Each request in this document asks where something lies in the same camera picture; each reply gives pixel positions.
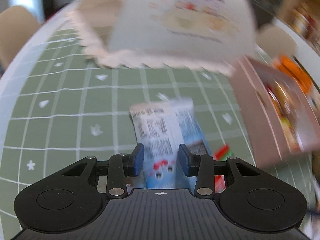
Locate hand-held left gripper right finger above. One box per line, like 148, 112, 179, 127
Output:
177, 144, 262, 198

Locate pink cardboard box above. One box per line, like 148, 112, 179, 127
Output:
229, 54, 320, 168

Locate green checked tablecloth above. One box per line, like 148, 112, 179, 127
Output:
0, 26, 314, 238

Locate printed mesh food cover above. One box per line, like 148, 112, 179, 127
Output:
67, 0, 261, 77

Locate light blue white snack packet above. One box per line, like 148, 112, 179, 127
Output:
129, 97, 213, 189

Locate red green snack packet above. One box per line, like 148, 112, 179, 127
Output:
212, 144, 236, 188

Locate orange snack bag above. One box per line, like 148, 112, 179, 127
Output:
271, 54, 317, 96

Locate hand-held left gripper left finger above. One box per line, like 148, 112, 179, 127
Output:
61, 143, 145, 198

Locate pile of colourful snack packets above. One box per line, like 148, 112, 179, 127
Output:
264, 79, 312, 152

